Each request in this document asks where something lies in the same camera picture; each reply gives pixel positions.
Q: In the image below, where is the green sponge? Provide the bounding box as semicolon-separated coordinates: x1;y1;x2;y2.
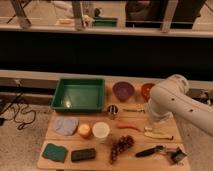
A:
42;143;67;163

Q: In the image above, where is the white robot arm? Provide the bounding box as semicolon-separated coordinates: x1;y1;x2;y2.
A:
147;74;213;136

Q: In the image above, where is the purple bowl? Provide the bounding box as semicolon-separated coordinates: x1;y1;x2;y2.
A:
112;81;135;102

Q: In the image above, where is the small metal cup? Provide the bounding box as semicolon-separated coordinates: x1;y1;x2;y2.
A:
107;105;119;120

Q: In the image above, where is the green plastic tray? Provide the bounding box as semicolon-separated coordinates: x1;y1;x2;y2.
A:
51;78;105;113

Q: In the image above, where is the red-orange bowl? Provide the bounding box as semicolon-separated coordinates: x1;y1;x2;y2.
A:
141;83;154;101

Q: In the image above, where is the white cup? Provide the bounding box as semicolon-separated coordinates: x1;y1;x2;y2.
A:
92;122;110;142

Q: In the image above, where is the orange round fruit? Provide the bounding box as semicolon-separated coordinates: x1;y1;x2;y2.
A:
78;124;92;139

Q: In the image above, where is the blue folded cloth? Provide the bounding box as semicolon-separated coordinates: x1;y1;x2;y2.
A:
53;117;79;136

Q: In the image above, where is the bunch of dark grapes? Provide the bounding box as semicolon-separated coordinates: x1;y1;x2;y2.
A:
109;135;134;164

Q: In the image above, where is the banana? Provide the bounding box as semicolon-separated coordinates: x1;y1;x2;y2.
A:
144;131;174;140

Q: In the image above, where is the black rectangular block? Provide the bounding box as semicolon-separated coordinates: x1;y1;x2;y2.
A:
71;148;96;162

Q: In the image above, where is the black handled knife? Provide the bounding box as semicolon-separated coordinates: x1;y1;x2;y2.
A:
135;145;164;158

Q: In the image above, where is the black floor cable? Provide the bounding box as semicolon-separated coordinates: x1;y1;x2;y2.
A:
0;79;37;131

